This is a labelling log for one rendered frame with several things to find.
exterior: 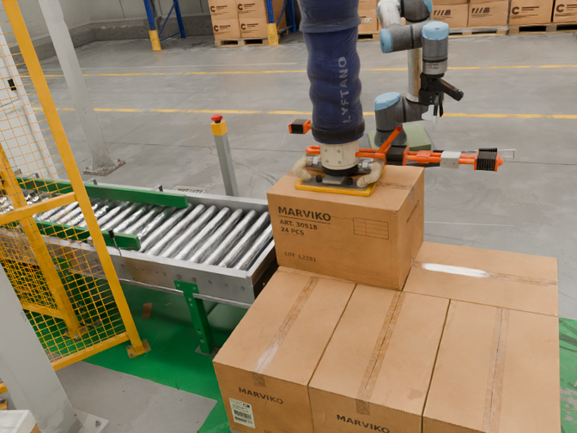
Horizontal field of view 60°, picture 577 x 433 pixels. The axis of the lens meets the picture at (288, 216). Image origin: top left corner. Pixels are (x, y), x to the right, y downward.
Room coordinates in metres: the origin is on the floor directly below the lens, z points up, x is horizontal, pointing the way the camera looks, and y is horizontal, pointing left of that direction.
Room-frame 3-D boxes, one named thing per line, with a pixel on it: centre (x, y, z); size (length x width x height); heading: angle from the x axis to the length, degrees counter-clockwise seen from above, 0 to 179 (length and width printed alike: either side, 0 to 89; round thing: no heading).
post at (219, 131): (2.88, 0.33, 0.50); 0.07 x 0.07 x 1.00; 62
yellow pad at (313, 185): (1.94, -0.22, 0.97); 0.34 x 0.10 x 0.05; 62
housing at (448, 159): (1.81, -0.67, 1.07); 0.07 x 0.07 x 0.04; 62
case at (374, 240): (2.01, -0.28, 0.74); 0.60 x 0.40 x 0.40; 59
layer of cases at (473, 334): (1.59, -0.39, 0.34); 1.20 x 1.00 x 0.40; 62
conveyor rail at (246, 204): (3.00, 0.94, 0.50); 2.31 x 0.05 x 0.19; 62
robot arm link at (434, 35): (1.85, -0.61, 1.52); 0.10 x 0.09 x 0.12; 169
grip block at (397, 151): (1.91, -0.48, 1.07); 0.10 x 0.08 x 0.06; 152
